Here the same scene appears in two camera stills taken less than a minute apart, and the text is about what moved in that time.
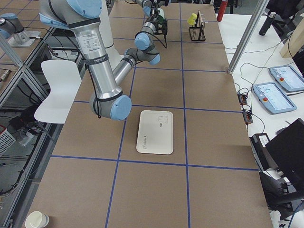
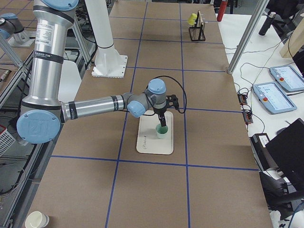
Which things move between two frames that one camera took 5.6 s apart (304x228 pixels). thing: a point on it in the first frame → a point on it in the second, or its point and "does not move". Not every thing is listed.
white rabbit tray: (155, 133) does not move
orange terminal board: (246, 111) does not move
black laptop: (287, 148) does not move
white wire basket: (6, 140) does not move
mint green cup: (161, 16) → (161, 132)
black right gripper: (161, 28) → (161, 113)
